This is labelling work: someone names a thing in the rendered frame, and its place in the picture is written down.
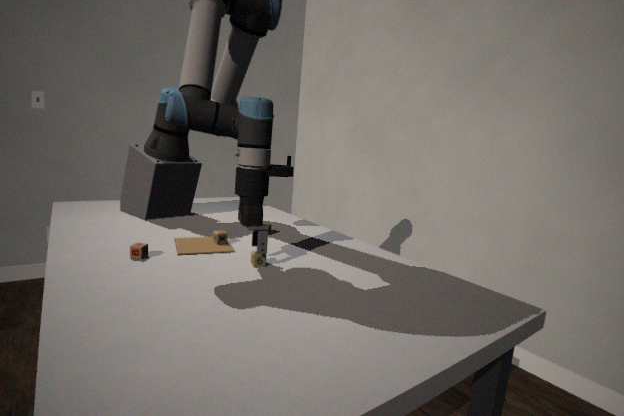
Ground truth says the tan flat mat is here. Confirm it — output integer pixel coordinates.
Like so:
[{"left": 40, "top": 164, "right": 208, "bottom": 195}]
[{"left": 174, "top": 237, "right": 234, "bottom": 255}]

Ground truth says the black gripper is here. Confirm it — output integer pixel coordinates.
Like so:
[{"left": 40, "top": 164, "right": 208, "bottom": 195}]
[{"left": 234, "top": 147, "right": 294, "bottom": 254}]

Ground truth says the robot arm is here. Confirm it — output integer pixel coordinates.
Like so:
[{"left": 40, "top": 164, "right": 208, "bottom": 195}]
[{"left": 144, "top": 0, "right": 282, "bottom": 162}]

